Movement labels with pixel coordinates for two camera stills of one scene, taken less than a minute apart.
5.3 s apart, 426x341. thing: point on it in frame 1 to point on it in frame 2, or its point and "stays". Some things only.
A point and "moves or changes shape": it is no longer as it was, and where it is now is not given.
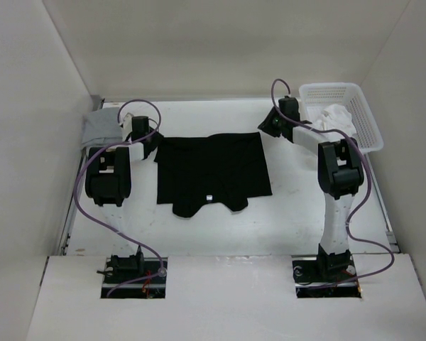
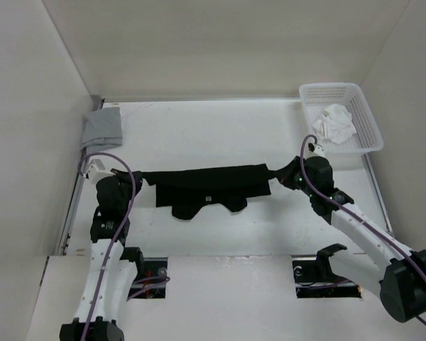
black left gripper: x=157 y=138 to x=126 y=178
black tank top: x=226 y=168 moves or changes shape
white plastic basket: x=348 y=94 stays
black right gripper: x=265 y=126 to x=285 y=174
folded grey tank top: x=101 y=127 stays
